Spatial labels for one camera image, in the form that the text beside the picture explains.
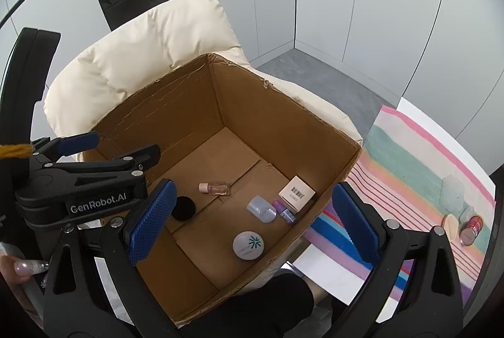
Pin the small red can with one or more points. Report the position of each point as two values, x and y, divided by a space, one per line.
470 230

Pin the small pale cosmetic box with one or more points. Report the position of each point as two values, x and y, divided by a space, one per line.
296 195

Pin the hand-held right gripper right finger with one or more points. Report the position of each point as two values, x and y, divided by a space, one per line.
356 227

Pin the black round puff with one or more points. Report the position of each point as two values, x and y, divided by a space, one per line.
185 208

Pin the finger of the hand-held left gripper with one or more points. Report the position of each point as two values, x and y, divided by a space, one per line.
80 143
134 160

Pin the small clear pink-capped bottle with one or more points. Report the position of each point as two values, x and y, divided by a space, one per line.
215 188

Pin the small blue purple bottle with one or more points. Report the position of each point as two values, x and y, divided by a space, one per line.
285 212

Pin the clear plastic container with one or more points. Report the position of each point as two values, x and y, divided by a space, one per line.
452 190

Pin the cream padded chair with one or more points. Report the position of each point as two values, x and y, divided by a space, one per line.
157 38

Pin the striped pastel cloth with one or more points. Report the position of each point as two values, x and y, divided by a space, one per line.
405 164

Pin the white round compact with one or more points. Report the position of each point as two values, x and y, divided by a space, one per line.
248 245

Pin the tan makeup sponge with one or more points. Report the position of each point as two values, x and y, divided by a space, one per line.
450 227

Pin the person's black pants leg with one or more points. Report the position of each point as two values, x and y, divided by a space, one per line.
252 306

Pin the person's left hand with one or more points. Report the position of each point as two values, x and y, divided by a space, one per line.
15 269

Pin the cardboard box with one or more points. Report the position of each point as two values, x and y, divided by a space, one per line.
220 156

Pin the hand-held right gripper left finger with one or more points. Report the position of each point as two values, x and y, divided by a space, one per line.
151 221

